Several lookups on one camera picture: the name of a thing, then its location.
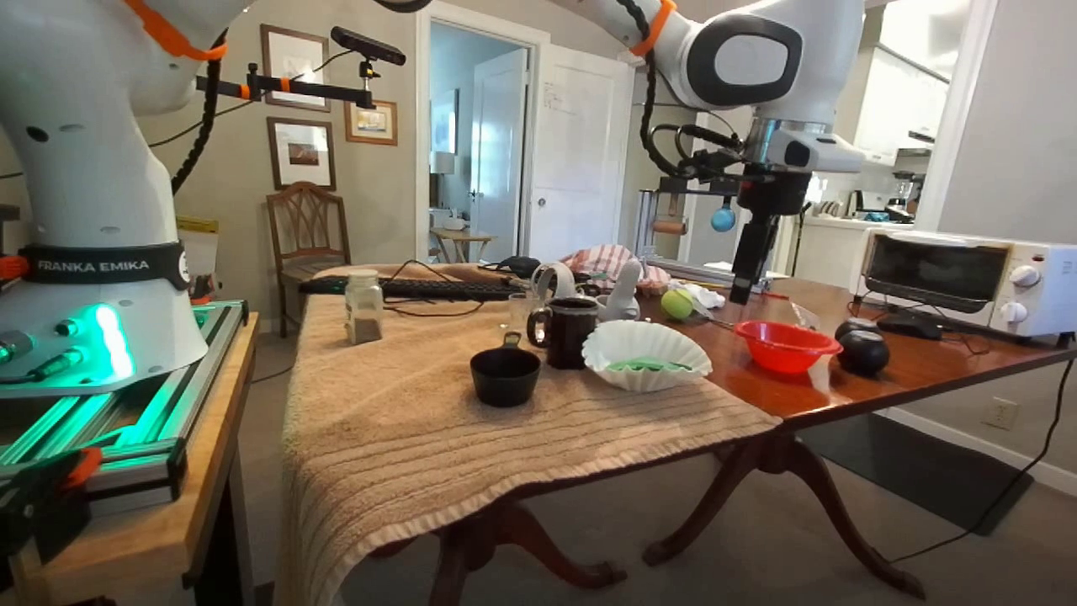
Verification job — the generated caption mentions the yellow green tennis ball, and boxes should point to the yellow green tennis ball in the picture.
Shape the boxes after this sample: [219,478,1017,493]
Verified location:
[660,287,701,322]

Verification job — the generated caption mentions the black keyboard cable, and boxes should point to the black keyboard cable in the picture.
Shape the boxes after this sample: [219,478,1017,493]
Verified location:
[385,256,518,319]

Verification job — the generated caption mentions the white door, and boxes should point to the white door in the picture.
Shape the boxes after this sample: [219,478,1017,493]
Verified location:
[524,45,635,266]

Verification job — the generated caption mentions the white kitchen wall cabinet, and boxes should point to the white kitchen wall cabinet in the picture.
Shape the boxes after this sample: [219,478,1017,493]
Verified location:
[880,45,956,172]

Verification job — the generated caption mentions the dark brown mug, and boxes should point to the dark brown mug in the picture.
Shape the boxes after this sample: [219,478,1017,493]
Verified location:
[524,298,610,375]

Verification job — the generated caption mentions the small black cup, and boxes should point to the small black cup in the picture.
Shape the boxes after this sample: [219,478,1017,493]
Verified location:
[837,322,894,382]

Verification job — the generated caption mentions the black boom camera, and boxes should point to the black boom camera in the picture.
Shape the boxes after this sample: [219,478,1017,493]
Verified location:
[329,23,412,80]

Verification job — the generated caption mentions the black rounded case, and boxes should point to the black rounded case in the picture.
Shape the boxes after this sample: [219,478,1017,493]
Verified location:
[493,254,545,284]

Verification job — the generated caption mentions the clear drinking glass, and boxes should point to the clear drinking glass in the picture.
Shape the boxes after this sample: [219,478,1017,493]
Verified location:
[497,287,533,351]

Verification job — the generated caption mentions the small glass jar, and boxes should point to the small glass jar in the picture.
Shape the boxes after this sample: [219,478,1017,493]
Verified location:
[343,271,386,347]

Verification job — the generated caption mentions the black toaster power cable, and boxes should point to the black toaster power cable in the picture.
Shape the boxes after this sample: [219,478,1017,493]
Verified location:
[890,347,1077,567]

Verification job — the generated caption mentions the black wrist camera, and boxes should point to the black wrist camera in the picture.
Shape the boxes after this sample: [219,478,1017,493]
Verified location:
[655,156,748,195]

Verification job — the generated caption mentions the white crumpled tissue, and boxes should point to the white crumpled tissue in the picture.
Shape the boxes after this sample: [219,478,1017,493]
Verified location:
[683,280,730,316]

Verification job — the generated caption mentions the black orange clamp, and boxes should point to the black orange clamp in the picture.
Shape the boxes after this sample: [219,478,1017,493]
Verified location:
[0,443,107,585]

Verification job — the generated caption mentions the tan ribbed tablecloth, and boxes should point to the tan ribbed tablecloth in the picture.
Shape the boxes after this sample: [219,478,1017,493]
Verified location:
[272,263,785,606]

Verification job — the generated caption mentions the dark wooden chair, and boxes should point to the dark wooden chair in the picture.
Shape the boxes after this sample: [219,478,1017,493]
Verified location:
[264,183,354,340]

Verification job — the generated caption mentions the small black bowl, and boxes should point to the small black bowl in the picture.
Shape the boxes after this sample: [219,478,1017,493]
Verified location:
[469,344,545,410]

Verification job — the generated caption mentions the orange red plastic bowl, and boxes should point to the orange red plastic bowl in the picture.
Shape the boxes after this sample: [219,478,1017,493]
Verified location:
[734,316,849,382]

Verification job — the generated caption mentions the white toaster oven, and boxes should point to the white toaster oven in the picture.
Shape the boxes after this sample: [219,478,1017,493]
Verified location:
[854,229,1077,347]

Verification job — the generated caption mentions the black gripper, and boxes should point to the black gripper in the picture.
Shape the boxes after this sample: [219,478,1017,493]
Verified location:
[730,167,815,305]

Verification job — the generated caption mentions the wooden robot cart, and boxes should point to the wooden robot cart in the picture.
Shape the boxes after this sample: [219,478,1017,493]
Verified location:
[10,314,264,606]

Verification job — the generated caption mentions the white paper coffee filter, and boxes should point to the white paper coffee filter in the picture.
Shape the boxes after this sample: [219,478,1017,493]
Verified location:
[580,316,717,396]

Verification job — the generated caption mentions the green packet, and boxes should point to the green packet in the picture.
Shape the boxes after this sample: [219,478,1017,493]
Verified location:
[610,358,693,377]

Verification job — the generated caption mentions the white wall outlet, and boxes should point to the white wall outlet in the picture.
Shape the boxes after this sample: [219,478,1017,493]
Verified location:
[985,394,1024,431]

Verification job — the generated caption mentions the framed wall picture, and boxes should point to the framed wall picture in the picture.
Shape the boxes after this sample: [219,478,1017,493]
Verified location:
[343,97,401,148]
[266,116,340,195]
[260,23,333,116]

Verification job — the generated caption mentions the aluminium robot base rails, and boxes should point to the aluminium robot base rails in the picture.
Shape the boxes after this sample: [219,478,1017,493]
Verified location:
[0,298,250,507]

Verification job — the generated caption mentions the wooden table pedestal leg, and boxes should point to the wooden table pedestal leg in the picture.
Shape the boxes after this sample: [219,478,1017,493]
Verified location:
[641,431,928,602]
[426,500,628,606]

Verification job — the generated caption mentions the white kitchen counter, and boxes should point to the white kitchen counter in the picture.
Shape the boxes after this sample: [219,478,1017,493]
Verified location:
[790,211,901,294]

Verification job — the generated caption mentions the small wooden side table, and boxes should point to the small wooden side table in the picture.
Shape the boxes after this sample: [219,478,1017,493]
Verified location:
[431,229,497,263]

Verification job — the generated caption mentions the dark floor mat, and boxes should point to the dark floor mat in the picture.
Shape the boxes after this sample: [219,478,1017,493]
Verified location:
[797,414,1037,535]

